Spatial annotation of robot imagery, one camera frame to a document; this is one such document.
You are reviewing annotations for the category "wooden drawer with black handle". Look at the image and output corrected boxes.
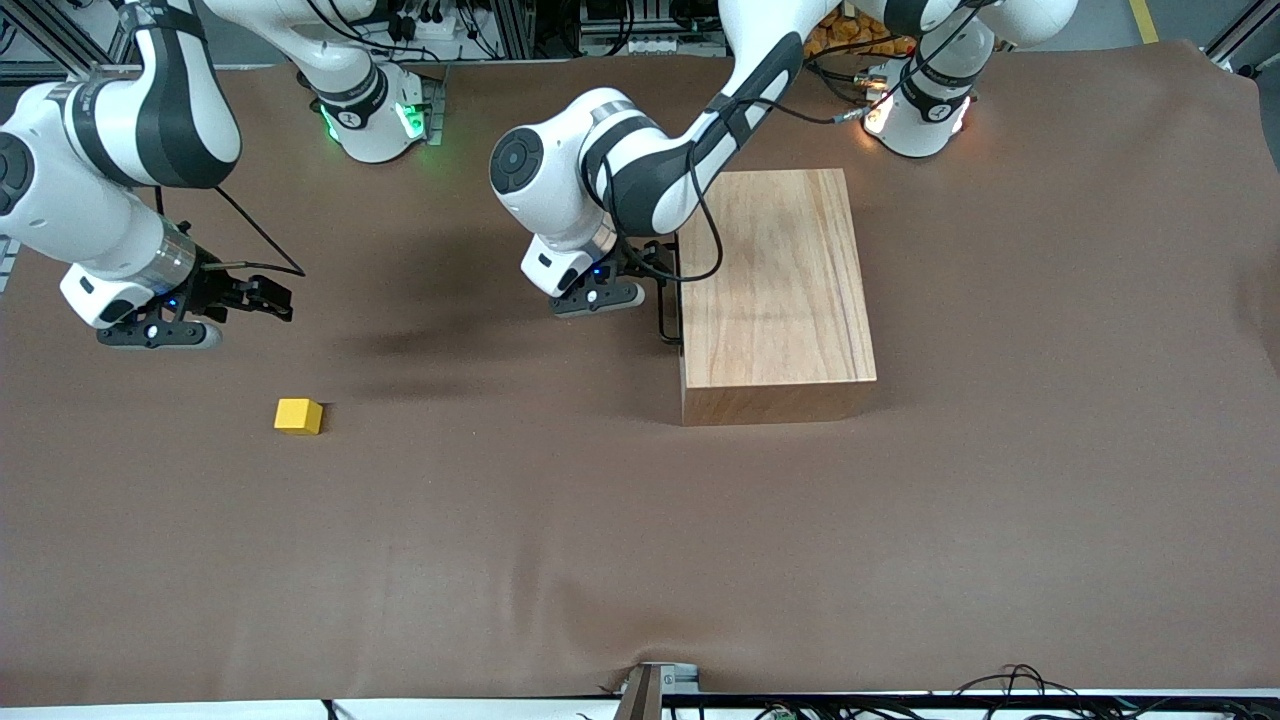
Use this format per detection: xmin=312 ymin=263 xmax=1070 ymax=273
xmin=655 ymin=236 xmax=687 ymax=348

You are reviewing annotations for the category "orange bagged items pile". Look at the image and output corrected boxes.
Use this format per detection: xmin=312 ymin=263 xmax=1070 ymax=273
xmin=805 ymin=8 xmax=917 ymax=58

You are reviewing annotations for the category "black cable bundle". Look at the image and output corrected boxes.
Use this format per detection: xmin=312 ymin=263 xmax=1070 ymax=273
xmin=950 ymin=663 xmax=1280 ymax=720

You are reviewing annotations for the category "brown table mat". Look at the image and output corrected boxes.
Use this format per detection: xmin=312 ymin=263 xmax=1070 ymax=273
xmin=0 ymin=40 xmax=1280 ymax=706

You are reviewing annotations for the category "white power strip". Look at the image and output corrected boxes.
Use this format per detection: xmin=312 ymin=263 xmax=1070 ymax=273
xmin=583 ymin=35 xmax=693 ymax=57

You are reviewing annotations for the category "metal table edge bracket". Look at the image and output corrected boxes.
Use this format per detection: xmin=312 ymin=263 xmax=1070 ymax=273
xmin=612 ymin=662 xmax=701 ymax=720

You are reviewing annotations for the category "yellow cube block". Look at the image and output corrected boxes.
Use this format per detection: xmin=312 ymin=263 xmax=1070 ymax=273
xmin=274 ymin=398 xmax=325 ymax=436

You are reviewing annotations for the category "light wooden drawer cabinet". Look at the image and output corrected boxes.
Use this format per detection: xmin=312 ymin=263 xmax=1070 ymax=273
xmin=678 ymin=168 xmax=878 ymax=427

